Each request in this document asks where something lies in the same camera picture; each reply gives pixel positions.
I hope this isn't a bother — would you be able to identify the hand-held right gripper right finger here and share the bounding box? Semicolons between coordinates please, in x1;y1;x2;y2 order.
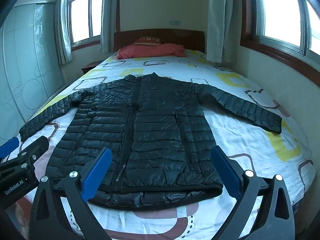
211;145;294;240

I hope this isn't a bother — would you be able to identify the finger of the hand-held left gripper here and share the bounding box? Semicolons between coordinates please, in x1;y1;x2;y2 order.
0;135;49;174
0;137;20;159

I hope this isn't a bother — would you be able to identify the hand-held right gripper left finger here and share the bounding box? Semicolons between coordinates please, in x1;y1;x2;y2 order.
29;147;113;240

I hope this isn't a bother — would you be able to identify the black quilted puffer jacket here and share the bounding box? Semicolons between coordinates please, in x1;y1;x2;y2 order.
19;72;283;208

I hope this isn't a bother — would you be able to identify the bed with patterned sheet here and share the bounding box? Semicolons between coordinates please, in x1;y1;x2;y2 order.
10;49;317;240

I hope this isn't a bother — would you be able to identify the frosted glass sliding wardrobe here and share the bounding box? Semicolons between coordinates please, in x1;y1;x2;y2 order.
0;0;63;145

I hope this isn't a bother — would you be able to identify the brown wooden nightstand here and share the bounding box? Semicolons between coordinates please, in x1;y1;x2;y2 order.
81;62;102;75

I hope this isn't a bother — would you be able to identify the narrow white curtain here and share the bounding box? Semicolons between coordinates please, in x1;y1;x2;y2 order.
54;0;73;65

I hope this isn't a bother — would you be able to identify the pink pillow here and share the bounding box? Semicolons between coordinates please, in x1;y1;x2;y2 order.
115;43;187;60

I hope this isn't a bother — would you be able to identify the small brown cushion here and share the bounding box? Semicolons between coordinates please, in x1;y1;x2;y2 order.
133;36;162;46

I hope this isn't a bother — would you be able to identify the small window with brown sill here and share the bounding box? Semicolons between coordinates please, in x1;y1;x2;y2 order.
62;0;105;52

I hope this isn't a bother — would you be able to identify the brown wooden headboard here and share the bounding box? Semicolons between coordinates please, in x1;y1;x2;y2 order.
114;29;205;54

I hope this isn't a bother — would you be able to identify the large window with brown frame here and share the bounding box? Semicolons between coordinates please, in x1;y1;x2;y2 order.
240;0;320;85

